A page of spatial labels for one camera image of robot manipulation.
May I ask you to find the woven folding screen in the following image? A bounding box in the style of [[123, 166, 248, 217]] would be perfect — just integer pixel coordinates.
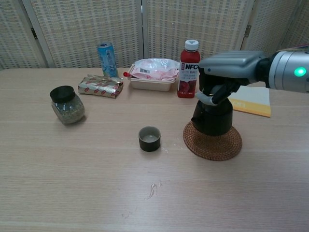
[[0, 0, 309, 71]]

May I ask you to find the red NFC juice bottle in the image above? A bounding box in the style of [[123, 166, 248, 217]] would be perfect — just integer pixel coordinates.
[[177, 40, 201, 99]]

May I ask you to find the yellow white Lexicon booklet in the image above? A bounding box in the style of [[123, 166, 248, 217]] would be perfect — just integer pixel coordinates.
[[228, 85, 271, 118]]

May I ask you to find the round woven rattan coaster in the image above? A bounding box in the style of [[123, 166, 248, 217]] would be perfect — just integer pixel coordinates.
[[183, 120, 243, 161]]

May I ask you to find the beige food tray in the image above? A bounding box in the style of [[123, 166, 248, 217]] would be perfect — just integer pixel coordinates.
[[128, 64, 179, 92]]

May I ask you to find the small black teapot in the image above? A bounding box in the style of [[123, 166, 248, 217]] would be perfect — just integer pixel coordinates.
[[191, 84, 234, 136]]

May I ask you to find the glass jar black lid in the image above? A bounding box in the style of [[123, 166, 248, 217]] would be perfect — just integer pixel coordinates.
[[49, 86, 85, 125]]

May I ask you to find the blue drink can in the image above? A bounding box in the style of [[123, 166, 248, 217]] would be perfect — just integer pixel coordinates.
[[97, 42, 119, 78]]

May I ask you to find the small dark ceramic cup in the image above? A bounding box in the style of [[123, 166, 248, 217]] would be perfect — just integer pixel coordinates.
[[138, 126, 161, 152]]

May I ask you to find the gold foil packet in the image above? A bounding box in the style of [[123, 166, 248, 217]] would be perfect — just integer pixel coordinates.
[[77, 74, 124, 100]]

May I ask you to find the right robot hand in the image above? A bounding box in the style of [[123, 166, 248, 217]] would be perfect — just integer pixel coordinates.
[[196, 50, 270, 106]]

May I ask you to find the pink white plastic bag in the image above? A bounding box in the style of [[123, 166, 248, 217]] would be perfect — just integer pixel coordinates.
[[131, 58, 181, 82]]

